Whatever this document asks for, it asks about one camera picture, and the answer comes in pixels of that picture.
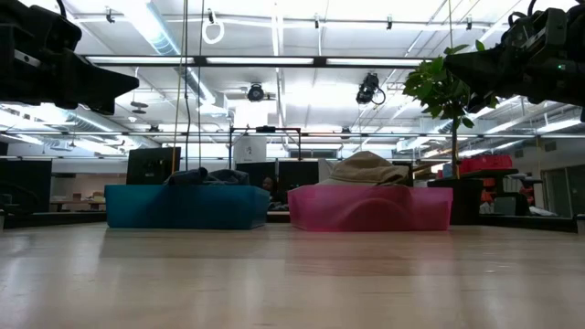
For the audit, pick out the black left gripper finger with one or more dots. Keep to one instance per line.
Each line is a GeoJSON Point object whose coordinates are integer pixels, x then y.
{"type": "Point", "coordinates": [96, 84]}
{"type": "Point", "coordinates": [93, 105]}

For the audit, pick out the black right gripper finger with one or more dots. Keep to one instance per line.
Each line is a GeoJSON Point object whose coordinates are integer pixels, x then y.
{"type": "Point", "coordinates": [484, 71]}
{"type": "Point", "coordinates": [490, 98]}

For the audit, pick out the beige baseball cap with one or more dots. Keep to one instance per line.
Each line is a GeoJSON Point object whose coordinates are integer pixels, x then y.
{"type": "Point", "coordinates": [365, 164]}
{"type": "Point", "coordinates": [328, 183]}

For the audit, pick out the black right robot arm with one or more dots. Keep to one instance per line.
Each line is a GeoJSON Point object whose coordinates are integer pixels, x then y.
{"type": "Point", "coordinates": [576, 89]}

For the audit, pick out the red storage bin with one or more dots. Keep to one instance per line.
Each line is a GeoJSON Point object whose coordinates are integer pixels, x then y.
{"type": "Point", "coordinates": [484, 163]}

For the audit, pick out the black computer monitor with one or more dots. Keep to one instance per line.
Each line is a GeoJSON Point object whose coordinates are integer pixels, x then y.
{"type": "Point", "coordinates": [253, 171]}
{"type": "Point", "coordinates": [153, 164]}
{"type": "Point", "coordinates": [297, 176]}

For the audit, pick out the black partition panel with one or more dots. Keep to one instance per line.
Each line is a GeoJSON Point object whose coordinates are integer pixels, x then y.
{"type": "Point", "coordinates": [27, 183]}

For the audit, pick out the green potted plant black pot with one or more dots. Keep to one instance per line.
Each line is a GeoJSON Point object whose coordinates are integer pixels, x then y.
{"type": "Point", "coordinates": [454, 201]}

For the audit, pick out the black ceiling spotlight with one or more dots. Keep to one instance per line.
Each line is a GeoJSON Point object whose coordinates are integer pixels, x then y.
{"type": "Point", "coordinates": [256, 92]}
{"type": "Point", "coordinates": [368, 89]}

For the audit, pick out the blue plastic bin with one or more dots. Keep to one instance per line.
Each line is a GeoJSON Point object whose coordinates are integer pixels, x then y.
{"type": "Point", "coordinates": [183, 208]}

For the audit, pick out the long overhead light bar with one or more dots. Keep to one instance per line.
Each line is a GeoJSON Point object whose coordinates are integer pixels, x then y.
{"type": "Point", "coordinates": [256, 60]}

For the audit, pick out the white box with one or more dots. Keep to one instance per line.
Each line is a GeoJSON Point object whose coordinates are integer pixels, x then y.
{"type": "Point", "coordinates": [249, 151]}

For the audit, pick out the pink plastic bin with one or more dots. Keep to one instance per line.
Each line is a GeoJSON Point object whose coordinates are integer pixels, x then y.
{"type": "Point", "coordinates": [365, 210]}

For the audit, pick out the person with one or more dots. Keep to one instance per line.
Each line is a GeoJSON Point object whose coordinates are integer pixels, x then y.
{"type": "Point", "coordinates": [269, 185]}

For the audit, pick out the black metal table frame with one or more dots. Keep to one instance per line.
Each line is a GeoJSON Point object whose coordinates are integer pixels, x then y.
{"type": "Point", "coordinates": [525, 223]}

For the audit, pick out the thin black metal frame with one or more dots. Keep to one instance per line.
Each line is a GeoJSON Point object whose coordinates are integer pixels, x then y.
{"type": "Point", "coordinates": [265, 129]}

